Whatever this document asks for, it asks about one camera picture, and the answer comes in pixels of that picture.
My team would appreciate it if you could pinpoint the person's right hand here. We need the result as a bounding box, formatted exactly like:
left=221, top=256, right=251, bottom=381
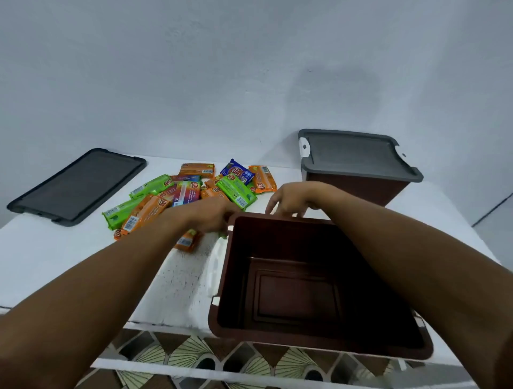
left=265, top=181, right=333, bottom=219

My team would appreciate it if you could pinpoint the person's left hand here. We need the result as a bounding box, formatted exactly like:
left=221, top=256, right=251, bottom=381
left=176, top=196, right=241, bottom=234

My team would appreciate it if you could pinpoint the pile of colourful snacks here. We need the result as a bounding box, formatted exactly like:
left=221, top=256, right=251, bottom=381
left=102, top=159, right=278, bottom=253

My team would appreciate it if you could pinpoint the dark grey lid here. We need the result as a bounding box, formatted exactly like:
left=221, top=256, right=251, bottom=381
left=298, top=129, right=424, bottom=183
left=6, top=148, right=147, bottom=227

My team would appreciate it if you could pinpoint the person's left forearm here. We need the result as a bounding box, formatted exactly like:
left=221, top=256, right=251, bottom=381
left=0, top=204, right=201, bottom=389

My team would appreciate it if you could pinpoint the person's right forearm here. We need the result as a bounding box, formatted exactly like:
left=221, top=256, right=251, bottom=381
left=316, top=184, right=513, bottom=389

